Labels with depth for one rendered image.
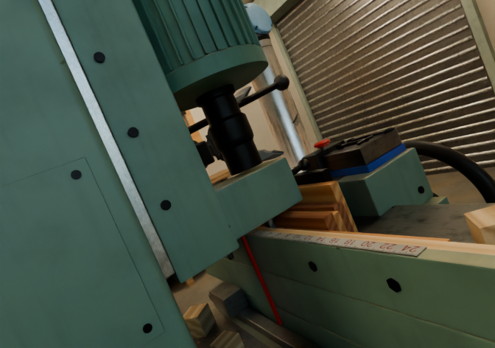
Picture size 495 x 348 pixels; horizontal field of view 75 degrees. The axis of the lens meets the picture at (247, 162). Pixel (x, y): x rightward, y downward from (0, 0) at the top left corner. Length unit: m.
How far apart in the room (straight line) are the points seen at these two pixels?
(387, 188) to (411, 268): 0.27
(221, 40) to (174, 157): 0.15
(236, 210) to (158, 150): 0.13
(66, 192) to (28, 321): 0.10
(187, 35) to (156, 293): 0.28
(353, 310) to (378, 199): 0.20
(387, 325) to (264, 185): 0.22
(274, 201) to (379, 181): 0.16
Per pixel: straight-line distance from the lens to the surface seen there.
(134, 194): 0.35
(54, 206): 0.31
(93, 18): 0.40
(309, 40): 4.25
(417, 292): 0.29
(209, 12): 0.43
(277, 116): 1.07
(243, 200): 0.43
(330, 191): 0.46
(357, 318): 0.36
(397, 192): 0.55
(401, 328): 0.33
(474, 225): 0.34
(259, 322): 0.55
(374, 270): 0.30
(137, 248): 0.32
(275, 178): 0.46
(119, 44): 0.39
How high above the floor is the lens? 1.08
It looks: 4 degrees down
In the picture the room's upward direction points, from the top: 23 degrees counter-clockwise
